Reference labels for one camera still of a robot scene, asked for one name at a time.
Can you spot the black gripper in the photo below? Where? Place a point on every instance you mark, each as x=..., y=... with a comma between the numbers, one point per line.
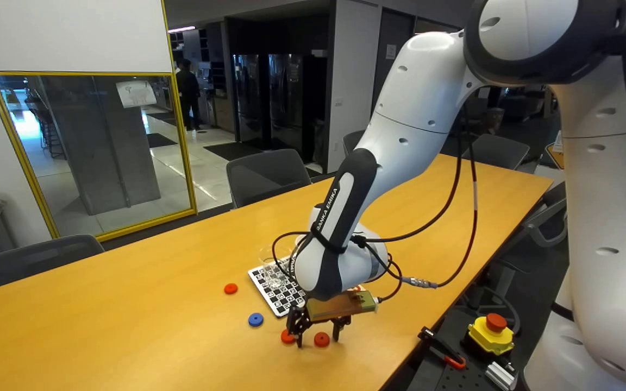
x=321, y=323

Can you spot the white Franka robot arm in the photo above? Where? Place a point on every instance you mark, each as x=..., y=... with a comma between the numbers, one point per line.
x=609, y=219

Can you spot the black white checkered marker board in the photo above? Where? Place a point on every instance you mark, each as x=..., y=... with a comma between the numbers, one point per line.
x=270, y=293

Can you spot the black red hand tool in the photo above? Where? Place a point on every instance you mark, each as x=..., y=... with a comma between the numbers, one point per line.
x=441, y=350

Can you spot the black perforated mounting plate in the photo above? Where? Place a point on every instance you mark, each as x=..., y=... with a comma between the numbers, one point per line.
x=465, y=379

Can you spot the dark grey office chair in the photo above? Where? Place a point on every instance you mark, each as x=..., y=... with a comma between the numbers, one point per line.
x=545, y=219
x=500, y=150
x=31, y=261
x=265, y=175

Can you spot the yellow red emergency stop button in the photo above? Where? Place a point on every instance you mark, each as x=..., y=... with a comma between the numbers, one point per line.
x=492, y=334

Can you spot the silver metal block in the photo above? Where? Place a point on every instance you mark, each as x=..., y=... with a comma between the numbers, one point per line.
x=500, y=375

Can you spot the person in dark clothes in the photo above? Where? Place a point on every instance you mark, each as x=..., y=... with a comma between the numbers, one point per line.
x=188, y=94

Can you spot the white paper sign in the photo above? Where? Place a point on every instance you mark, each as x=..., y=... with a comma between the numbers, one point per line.
x=136, y=92

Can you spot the wide white board panel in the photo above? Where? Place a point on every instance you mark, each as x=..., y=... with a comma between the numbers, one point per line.
x=66, y=36

